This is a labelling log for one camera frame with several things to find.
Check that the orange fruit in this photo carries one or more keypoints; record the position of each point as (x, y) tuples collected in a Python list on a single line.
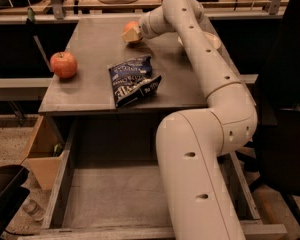
[(131, 26)]

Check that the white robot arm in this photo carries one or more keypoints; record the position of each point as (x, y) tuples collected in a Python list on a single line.
[(206, 124)]

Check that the red apple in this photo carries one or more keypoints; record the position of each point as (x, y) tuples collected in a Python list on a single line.
[(64, 64)]

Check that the open grey drawer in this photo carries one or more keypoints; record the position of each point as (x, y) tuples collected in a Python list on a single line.
[(123, 177)]

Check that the black object lower left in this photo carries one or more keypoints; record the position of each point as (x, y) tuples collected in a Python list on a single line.
[(12, 192)]

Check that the white bowl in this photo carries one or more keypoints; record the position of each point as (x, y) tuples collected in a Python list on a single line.
[(215, 39)]

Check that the wooden box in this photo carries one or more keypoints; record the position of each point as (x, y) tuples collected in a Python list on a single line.
[(39, 153)]

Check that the grey cabinet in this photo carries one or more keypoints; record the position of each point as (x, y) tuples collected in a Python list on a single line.
[(195, 76)]

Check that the black chair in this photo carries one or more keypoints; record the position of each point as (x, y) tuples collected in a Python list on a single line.
[(277, 138)]

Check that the blue chip bag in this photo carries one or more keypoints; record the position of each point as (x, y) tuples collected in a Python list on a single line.
[(132, 80)]

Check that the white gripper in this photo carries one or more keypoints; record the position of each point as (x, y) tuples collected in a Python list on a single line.
[(143, 27)]

